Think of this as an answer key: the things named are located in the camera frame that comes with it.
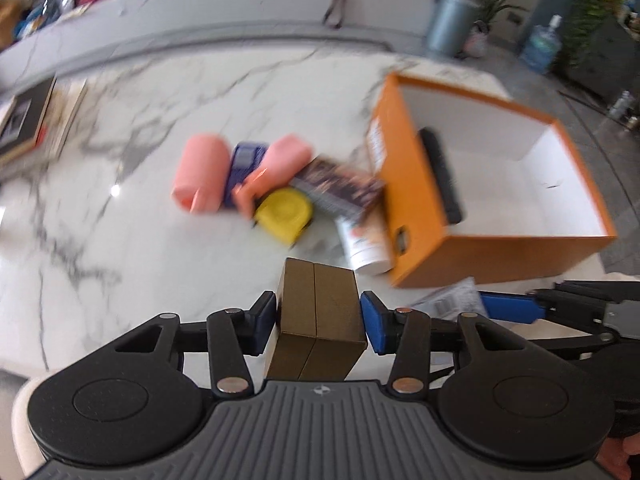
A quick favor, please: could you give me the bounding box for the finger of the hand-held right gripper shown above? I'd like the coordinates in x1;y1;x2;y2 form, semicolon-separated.
527;330;617;361
478;291;545;326

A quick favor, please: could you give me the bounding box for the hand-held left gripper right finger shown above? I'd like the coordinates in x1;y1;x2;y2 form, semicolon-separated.
360;290;522;402

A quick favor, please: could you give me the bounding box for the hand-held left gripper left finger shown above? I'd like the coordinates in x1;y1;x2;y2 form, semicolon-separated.
114;291;277;401

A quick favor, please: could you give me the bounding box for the brown cardboard box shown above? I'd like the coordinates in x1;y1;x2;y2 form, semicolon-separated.
265;257;368;381

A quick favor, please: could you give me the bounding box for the orange cardboard box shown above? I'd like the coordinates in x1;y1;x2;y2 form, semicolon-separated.
367;72;618;289

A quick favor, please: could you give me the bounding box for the yellow tape measure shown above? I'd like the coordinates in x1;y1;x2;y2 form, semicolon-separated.
252;187;315;247

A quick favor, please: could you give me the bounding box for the person's right hand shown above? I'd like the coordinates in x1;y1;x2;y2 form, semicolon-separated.
596;434;640;480

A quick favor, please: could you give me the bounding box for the white plastic packet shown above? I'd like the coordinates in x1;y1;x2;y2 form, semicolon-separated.
410;279;487;322

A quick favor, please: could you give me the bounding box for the white tube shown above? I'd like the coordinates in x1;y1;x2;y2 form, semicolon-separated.
335;205;393;277

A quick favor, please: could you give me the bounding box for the dark printed packet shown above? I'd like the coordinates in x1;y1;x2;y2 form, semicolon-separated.
289;155;387;222

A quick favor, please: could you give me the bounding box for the black remote control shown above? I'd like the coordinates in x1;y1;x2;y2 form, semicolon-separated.
417;127;463;225

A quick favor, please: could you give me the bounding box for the pink foam roll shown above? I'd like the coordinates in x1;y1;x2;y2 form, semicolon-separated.
171;133;232;213

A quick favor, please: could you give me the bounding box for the grey cabinet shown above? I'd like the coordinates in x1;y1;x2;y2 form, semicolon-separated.
570;7;640;103

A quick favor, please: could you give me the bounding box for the blue water jug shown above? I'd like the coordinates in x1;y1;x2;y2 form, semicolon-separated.
520;15;564;74

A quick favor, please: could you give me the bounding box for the pink white plant pot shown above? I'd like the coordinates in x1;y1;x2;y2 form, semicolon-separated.
462;22;489;59

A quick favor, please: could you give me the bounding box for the grey trash can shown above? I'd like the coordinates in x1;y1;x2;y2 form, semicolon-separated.
426;0;482;59

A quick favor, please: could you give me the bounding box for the bushy green plant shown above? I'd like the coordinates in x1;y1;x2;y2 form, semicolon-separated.
564;0;627;68

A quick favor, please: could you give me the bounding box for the black book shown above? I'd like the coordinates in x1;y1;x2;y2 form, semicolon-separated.
0;77;57;165

